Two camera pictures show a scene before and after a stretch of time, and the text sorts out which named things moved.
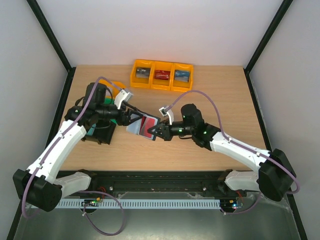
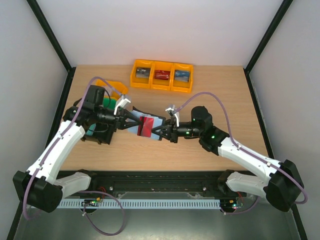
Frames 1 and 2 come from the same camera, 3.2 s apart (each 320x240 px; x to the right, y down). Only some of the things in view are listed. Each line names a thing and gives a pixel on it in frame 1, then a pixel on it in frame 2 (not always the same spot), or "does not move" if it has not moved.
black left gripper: (125, 121) -> (120, 117)
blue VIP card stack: (183, 76) does not move
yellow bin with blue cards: (182, 78) does not move
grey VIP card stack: (142, 72) does not move
